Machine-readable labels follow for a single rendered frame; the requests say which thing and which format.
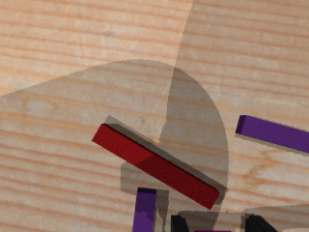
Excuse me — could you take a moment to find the purple rod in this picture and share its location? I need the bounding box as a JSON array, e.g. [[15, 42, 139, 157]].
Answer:
[[132, 188, 156, 232], [236, 115, 309, 153]]

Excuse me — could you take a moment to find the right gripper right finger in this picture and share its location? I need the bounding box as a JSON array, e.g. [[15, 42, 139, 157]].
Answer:
[[245, 216, 278, 232]]

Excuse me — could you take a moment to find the red rod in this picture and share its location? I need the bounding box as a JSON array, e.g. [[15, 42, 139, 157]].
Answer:
[[92, 124, 220, 210]]

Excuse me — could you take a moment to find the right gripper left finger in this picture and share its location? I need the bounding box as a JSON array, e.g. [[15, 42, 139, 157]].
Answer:
[[171, 215, 189, 232]]

